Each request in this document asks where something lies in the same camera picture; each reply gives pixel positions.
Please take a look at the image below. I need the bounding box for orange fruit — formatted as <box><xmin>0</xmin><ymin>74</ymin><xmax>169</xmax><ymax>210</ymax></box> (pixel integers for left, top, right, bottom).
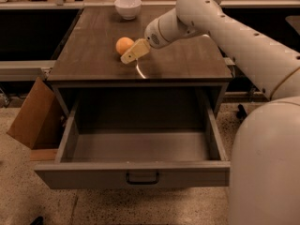
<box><xmin>115</xmin><ymin>37</ymin><xmax>134</xmax><ymax>55</ymax></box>

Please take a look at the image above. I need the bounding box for black wheeled chair base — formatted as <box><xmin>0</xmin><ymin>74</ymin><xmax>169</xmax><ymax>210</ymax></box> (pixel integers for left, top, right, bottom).
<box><xmin>236</xmin><ymin>104</ymin><xmax>248</xmax><ymax>121</ymax></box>

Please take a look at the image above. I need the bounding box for black drawer handle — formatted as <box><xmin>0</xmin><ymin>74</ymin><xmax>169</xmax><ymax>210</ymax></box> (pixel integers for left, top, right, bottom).
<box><xmin>126</xmin><ymin>172</ymin><xmax>160</xmax><ymax>186</ymax></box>

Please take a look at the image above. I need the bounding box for white ceramic bowl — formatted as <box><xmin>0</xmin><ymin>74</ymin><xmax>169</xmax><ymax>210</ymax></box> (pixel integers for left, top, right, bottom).
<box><xmin>114</xmin><ymin>0</ymin><xmax>142</xmax><ymax>20</ymax></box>

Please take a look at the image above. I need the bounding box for brown cardboard box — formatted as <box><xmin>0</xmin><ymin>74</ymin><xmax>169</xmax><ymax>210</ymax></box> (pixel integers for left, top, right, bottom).
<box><xmin>7</xmin><ymin>78</ymin><xmax>65</xmax><ymax>150</ymax></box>

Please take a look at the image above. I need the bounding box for grey open top drawer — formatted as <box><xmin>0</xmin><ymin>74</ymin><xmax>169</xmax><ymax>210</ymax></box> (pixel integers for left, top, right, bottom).
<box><xmin>34</xmin><ymin>86</ymin><xmax>232</xmax><ymax>190</ymax></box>

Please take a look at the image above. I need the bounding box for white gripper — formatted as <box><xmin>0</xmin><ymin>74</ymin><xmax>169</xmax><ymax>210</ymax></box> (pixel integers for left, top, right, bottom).
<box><xmin>121</xmin><ymin>17</ymin><xmax>170</xmax><ymax>64</ymax></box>

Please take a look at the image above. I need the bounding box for grey cabinet with wood top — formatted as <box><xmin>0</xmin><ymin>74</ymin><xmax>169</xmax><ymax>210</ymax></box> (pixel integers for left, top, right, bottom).
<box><xmin>49</xmin><ymin>6</ymin><xmax>232</xmax><ymax>113</ymax></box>

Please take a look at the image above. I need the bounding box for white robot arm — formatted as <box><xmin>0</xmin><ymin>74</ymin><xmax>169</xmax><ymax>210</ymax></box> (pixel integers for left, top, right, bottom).
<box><xmin>121</xmin><ymin>0</ymin><xmax>300</xmax><ymax>225</ymax></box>

